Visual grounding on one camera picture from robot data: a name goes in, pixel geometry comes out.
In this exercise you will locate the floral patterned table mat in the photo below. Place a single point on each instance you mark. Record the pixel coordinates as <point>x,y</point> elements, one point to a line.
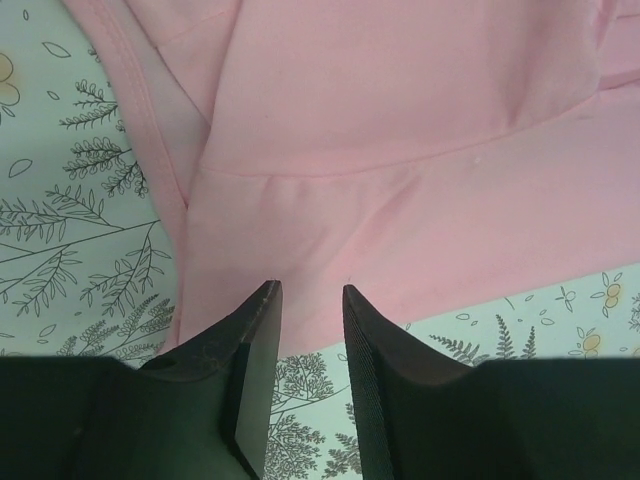
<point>88,269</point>

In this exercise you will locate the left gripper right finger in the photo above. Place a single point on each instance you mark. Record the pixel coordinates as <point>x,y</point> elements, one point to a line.
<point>422,415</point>

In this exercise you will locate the pink t-shirt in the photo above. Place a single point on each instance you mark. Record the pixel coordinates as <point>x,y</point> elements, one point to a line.
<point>434,154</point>

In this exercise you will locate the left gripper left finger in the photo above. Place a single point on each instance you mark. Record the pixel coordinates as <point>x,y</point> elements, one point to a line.
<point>199,411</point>

